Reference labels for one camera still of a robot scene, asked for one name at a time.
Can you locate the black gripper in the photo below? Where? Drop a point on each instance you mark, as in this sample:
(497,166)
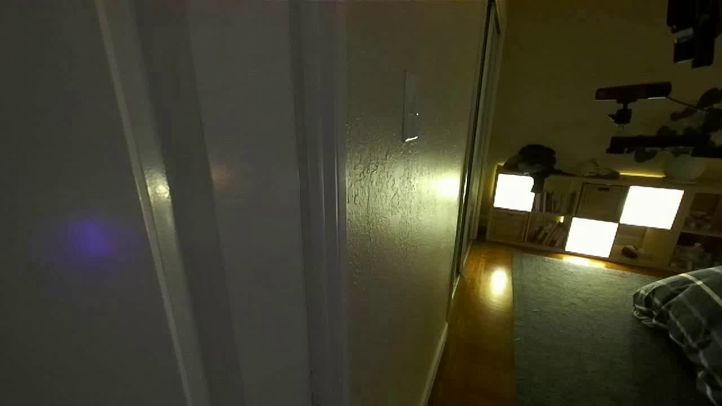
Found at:
(696,25)

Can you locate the white switch toggle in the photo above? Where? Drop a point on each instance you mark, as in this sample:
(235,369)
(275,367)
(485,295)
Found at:
(416,113)

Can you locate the green potted plant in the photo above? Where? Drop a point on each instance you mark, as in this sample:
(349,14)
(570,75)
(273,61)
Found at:
(706,113)

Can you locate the black horizontal stand bar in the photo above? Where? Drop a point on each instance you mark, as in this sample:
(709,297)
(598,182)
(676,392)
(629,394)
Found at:
(639,142)

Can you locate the white fabric storage bin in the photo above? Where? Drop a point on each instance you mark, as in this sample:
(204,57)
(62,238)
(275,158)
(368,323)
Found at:
(650,207)
(515,193)
(592,238)

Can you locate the brown woven basket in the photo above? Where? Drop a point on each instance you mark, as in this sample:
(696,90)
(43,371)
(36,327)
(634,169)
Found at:
(598,202)

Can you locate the dark bag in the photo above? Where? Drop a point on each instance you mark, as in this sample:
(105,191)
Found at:
(534,158)

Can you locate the sliding closet door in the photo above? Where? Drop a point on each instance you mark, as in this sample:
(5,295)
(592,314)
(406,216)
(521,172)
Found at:
(482,113)

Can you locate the wooden cube shelf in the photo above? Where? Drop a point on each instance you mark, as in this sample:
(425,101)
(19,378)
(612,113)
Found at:
(556,226)

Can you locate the row of books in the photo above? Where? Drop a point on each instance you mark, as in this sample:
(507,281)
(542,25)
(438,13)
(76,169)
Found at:
(550,230)

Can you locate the plaid pillow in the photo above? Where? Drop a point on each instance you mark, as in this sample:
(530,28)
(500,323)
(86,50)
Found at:
(689,316)

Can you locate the gray rug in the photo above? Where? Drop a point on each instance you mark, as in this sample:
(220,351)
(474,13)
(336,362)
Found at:
(578,339)

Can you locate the white baseboard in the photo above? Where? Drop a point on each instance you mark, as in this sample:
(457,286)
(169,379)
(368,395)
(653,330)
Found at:
(434,369)

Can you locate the white panel door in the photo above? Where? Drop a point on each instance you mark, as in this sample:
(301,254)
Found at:
(68,226)

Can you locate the white switch wall plate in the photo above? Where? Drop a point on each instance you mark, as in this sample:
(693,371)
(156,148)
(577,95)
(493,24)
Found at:
(411,105)

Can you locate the white door frame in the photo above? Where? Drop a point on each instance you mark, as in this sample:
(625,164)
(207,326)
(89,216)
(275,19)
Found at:
(323,226)

